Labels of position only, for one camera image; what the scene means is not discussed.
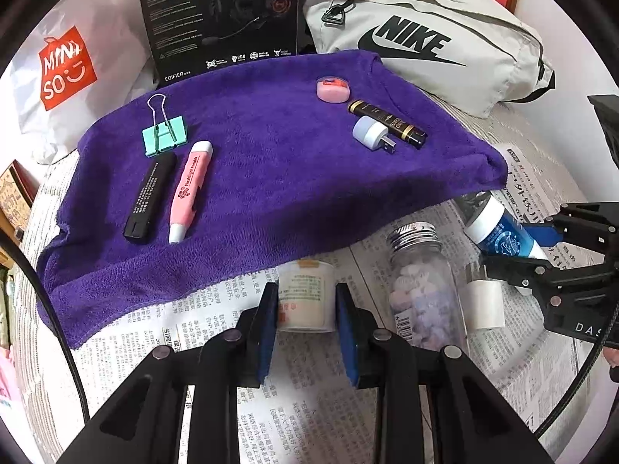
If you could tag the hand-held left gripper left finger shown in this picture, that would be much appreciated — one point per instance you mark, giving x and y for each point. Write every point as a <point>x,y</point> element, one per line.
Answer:
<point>266,328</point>

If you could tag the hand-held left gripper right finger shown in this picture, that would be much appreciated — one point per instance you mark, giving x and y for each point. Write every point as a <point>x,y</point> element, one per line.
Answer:
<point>346,328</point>

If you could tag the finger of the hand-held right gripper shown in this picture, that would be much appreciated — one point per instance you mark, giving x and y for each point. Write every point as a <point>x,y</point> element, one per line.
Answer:
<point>517,273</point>
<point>537,233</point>

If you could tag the blue and white tube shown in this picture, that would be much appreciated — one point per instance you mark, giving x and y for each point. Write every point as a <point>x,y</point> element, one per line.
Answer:
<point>503,241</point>

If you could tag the small white jar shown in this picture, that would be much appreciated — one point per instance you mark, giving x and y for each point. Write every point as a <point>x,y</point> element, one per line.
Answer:
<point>304,299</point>

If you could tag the pink highlighter pen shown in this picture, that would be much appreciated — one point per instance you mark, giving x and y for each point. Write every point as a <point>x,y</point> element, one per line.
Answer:
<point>188,188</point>

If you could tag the black and gold tube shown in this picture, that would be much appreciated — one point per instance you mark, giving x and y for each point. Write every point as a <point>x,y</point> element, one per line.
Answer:
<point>408,131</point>

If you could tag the black rectangular stick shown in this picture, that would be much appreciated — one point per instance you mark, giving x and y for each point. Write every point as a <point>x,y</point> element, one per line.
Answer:
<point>150,193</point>

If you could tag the white plug-in night light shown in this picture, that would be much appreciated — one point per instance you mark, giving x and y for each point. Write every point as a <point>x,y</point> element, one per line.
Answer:
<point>367,130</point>

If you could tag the green binder clip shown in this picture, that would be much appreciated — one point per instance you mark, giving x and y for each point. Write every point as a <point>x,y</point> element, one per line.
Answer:
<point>164,140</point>

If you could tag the pink round case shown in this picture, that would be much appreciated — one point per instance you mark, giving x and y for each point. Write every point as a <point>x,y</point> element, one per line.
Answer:
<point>331,91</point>

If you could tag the small white cylinder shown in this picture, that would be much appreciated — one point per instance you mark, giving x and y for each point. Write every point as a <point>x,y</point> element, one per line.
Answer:
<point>483,304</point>

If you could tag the newspaper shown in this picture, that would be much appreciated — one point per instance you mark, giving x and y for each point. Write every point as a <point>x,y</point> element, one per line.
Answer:
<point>300,396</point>

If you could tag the clear bottle of tablets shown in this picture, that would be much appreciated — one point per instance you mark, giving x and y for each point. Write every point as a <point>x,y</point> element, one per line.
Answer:
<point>425,299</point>

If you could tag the purple towel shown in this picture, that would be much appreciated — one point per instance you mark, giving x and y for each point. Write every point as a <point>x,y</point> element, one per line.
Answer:
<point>266,179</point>

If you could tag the grey waist bag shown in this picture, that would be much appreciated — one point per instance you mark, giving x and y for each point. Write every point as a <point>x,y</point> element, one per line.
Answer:
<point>483,24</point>

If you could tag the pink printed cloth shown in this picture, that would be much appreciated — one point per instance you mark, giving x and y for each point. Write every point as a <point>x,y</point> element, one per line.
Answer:
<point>7,377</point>

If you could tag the patterned notebook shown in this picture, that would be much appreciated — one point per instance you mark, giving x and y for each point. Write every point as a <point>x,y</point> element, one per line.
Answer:
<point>14,193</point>

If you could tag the black product box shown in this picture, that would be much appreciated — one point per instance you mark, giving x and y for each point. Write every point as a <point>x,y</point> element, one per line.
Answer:
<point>193,9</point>

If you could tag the white plastic shopping bag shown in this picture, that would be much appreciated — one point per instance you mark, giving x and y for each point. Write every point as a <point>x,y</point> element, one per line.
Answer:
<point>111,24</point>

